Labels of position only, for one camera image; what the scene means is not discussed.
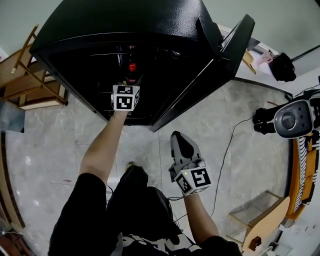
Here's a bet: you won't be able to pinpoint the black floor cable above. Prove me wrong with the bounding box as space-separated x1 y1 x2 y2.
209 115 256 218

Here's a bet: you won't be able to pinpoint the light wooden chair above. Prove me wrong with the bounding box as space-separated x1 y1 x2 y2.
241 49 257 75

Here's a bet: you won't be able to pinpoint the person's black trousers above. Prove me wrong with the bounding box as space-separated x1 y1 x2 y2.
106 165 174 233

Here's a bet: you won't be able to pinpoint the grey marble floor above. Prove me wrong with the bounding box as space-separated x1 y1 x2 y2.
0 79 298 256

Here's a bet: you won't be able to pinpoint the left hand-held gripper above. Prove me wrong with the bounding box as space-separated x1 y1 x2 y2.
110 84 141 113

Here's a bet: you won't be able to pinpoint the black shoes pair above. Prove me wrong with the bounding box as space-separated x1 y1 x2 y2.
252 107 277 136

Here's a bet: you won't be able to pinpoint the grey round-faced machine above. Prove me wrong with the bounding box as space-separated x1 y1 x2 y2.
273 99 315 140

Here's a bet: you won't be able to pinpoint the wooden shelf rack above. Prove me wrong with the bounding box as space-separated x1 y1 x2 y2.
0 24 69 111

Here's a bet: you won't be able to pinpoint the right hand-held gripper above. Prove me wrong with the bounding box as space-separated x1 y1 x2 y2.
168 130 212 196

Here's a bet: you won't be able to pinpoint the black fridge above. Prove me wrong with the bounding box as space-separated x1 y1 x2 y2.
29 0 225 127

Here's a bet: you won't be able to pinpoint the pink white paper bag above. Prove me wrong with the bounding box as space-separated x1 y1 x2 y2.
256 49 275 67

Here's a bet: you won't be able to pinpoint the black fridge door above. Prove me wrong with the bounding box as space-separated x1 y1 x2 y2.
149 13 256 133

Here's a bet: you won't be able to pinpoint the dark soda bottle red label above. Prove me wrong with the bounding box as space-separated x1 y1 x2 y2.
124 53 139 87

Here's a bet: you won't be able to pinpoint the black bag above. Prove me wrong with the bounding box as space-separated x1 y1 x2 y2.
270 52 297 82

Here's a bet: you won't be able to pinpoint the wooden chair with metal frame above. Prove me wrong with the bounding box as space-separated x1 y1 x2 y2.
226 190 291 253

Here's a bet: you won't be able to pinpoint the person's left forearm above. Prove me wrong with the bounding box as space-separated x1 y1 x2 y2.
79 109 131 187

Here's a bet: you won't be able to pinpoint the person's right forearm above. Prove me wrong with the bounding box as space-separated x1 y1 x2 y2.
183 191 221 245

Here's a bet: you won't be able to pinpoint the person's black printed shirt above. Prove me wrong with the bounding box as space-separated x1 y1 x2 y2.
48 172 244 256

